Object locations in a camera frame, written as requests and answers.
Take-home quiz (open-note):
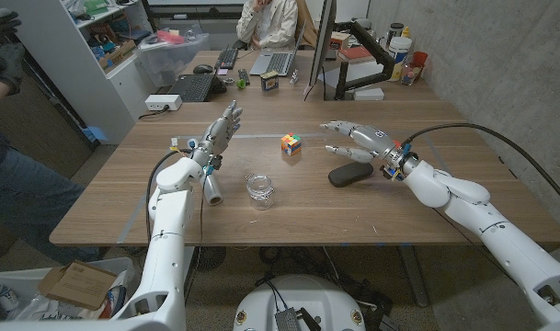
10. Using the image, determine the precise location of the silver laptop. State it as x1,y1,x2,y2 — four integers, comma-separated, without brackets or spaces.
248,17,308,77

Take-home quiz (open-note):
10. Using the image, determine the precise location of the large black keyboard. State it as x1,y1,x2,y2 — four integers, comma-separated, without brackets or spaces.
167,73,228,103

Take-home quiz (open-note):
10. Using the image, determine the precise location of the printed cardboard box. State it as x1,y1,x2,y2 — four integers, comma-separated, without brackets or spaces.
328,30,352,51

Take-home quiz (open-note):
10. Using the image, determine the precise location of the white plastic tub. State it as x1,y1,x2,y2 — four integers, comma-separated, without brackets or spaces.
387,36,413,83

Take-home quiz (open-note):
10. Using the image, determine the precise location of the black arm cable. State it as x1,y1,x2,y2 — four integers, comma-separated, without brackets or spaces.
144,147,193,245
401,121,560,213

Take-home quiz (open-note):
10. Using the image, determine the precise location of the black glove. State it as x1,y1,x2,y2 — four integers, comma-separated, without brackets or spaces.
0,43,27,97
0,7,22,47

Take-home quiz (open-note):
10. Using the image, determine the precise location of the computer monitor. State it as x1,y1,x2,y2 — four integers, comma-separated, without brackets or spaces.
303,0,338,97

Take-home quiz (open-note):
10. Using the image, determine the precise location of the clear plastic storage bin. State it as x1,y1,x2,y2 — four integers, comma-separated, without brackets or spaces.
134,29,211,88

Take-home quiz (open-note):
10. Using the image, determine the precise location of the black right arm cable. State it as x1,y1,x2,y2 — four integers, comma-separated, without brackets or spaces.
401,121,560,213

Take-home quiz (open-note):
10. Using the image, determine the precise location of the person in beige shirt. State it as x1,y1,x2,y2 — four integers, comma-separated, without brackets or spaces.
235,0,300,51

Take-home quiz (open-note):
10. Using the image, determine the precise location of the brown cardboard box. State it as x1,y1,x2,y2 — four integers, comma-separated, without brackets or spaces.
37,259,119,312

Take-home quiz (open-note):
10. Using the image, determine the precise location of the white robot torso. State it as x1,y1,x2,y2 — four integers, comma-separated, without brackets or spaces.
232,274,367,331

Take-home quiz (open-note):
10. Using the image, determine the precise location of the small black keyboard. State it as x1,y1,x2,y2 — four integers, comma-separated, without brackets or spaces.
213,45,240,71

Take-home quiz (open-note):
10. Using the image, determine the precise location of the white cylindrical tube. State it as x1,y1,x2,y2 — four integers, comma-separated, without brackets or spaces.
200,170,224,207

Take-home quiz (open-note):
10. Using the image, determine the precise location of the white power strip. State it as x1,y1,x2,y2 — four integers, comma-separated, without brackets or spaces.
143,94,183,112

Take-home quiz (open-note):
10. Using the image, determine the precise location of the small blue yellow box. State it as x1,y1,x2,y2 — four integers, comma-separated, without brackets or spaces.
259,69,280,92

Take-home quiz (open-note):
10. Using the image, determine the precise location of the black glasses case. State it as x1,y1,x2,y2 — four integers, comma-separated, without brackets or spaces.
327,161,375,188

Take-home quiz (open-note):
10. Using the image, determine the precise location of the red book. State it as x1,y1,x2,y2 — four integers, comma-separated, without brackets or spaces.
337,45,377,64

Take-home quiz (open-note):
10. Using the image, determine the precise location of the clear glass cup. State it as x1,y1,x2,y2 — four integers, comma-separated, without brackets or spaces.
245,172,276,211

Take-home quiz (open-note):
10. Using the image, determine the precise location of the person in navy shirt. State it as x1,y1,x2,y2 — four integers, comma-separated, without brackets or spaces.
0,80,101,266

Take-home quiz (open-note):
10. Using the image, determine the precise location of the brown chair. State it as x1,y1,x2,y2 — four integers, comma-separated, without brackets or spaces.
295,0,320,50

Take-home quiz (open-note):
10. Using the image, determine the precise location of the multicoloured puzzle cube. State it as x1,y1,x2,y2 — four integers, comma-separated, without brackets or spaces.
280,131,303,157

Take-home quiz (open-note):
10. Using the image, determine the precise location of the red cup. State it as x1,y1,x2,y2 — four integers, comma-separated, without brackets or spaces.
410,51,429,79

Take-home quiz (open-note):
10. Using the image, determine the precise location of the grey table leg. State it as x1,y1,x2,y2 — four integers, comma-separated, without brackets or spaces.
396,243,430,308

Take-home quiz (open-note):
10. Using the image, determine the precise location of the white shelf unit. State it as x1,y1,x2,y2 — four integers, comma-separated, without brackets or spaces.
0,0,159,146

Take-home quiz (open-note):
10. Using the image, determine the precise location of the flat white box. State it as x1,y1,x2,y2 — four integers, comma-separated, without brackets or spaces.
352,86,385,102

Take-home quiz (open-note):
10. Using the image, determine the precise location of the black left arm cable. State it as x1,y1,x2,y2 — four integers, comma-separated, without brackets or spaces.
144,147,193,245

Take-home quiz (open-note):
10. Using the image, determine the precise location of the black lidded bottle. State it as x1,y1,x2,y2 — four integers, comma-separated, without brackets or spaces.
386,21,405,47

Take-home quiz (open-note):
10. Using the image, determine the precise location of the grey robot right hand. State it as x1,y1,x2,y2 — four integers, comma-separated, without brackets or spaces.
319,120,398,165

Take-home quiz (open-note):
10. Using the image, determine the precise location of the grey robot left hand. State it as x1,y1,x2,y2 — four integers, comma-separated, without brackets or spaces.
200,99,244,158

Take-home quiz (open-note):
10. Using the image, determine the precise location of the clear jar with items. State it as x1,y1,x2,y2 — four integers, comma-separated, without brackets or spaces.
400,63,421,87

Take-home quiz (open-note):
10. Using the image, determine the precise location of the white plastic bin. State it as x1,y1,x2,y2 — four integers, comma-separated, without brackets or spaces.
0,256,136,323

